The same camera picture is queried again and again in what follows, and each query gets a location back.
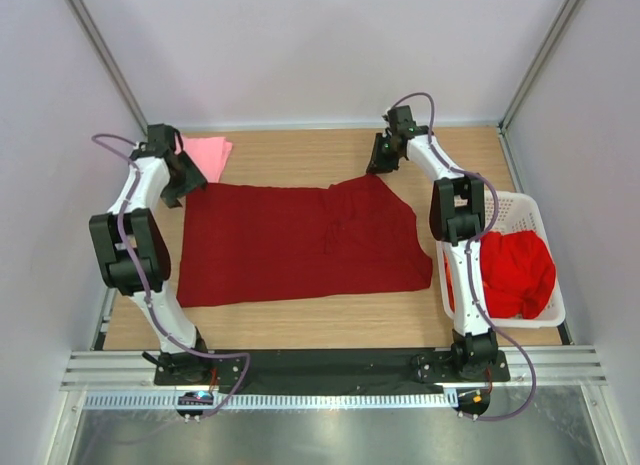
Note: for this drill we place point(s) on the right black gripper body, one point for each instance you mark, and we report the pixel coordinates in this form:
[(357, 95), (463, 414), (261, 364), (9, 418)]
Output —
[(383, 159)]

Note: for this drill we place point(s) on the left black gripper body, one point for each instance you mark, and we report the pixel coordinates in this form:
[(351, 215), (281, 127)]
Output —
[(184, 182)]

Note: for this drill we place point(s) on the dark red t-shirt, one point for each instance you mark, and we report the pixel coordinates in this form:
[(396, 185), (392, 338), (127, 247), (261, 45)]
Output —
[(255, 244)]

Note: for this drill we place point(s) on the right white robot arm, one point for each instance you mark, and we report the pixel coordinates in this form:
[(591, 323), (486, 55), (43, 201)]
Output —
[(457, 223)]

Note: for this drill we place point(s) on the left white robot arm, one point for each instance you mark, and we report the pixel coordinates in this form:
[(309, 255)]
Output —
[(133, 257)]

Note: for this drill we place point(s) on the folded pink t-shirt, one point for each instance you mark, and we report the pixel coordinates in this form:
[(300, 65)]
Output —
[(209, 154)]

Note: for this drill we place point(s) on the orange t-shirt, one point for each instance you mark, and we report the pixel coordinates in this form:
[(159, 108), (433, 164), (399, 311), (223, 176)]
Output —
[(449, 284)]

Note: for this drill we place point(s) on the white plastic basket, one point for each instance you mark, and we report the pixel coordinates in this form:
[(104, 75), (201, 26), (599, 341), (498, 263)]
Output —
[(517, 212)]

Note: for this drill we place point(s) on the bright red t-shirt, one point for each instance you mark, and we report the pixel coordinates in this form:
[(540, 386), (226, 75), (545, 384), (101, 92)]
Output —
[(518, 274)]

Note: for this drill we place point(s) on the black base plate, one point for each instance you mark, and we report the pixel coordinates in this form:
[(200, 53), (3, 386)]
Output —
[(324, 371)]

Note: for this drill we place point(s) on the aluminium frame rail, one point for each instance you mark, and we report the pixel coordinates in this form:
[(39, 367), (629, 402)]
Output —
[(114, 359)]

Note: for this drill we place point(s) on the white slotted cable duct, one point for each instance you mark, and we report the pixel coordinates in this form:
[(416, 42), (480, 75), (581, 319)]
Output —
[(198, 400)]

